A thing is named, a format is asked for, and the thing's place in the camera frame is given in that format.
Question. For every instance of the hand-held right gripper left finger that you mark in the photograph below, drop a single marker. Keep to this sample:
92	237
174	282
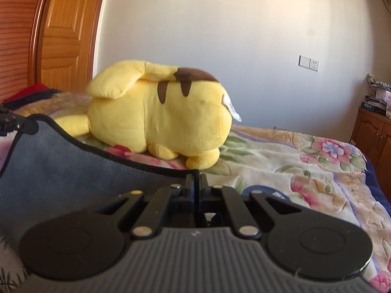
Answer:
190	190

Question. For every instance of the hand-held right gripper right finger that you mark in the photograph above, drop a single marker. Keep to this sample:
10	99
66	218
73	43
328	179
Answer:
204	190

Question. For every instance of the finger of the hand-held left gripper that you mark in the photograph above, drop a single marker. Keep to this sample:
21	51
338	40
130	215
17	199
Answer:
23	125

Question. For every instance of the grey towel with black edge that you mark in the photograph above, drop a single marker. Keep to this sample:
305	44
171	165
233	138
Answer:
70	171

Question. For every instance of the red cloth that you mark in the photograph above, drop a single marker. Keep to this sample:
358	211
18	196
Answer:
26	92

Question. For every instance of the yellow plush toy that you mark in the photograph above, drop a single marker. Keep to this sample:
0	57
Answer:
171	113

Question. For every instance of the wooden slatted wardrobe door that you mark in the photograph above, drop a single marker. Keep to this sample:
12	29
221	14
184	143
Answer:
16	36

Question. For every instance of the wooden panel door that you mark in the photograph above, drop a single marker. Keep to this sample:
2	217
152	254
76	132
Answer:
65	33

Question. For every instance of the floral blanket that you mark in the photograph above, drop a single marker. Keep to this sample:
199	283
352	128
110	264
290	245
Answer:
317	171

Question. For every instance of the blue bed sheet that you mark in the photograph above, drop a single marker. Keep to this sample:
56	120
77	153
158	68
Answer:
377	177

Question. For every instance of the wooden cabinet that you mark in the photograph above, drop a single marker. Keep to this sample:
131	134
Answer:
374	142

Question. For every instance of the pile of books and papers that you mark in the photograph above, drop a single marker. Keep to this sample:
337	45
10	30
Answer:
378	96

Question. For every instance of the white wall switch plate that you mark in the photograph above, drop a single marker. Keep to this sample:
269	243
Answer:
308	63

